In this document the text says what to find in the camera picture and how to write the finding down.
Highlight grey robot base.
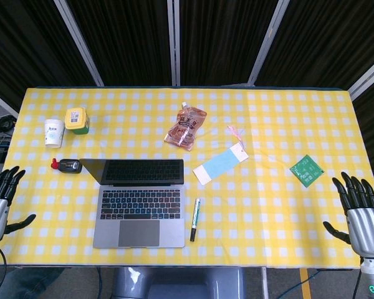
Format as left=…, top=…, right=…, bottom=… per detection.
left=112, top=267, right=247, bottom=299

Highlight yellow white checked tablecloth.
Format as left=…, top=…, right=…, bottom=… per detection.
left=0, top=87, right=374, bottom=270

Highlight black bottle with red cap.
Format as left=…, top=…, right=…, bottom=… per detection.
left=50, top=158, right=83, bottom=174

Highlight grey laptop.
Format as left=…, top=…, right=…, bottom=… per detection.
left=79, top=158, right=186, bottom=249

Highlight black cable bundle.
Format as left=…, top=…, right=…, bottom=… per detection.
left=0, top=114, right=19, bottom=138

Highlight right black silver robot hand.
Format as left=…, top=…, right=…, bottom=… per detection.
left=323, top=171, right=374, bottom=258

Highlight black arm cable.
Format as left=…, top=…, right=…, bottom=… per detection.
left=0, top=244, right=7, bottom=281

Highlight orange sauce pouch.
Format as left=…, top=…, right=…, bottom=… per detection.
left=163, top=102, right=208, bottom=151

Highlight blue white tasselled bookmark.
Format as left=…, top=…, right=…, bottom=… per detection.
left=192, top=125, right=249, bottom=186

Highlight white paper cup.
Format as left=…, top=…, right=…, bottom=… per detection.
left=44, top=118, right=65, bottom=148

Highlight black white marker pen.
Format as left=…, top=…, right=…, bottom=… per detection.
left=189, top=197, right=201, bottom=242

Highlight yellow-lidded green container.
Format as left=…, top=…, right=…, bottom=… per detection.
left=64, top=107, right=90, bottom=135

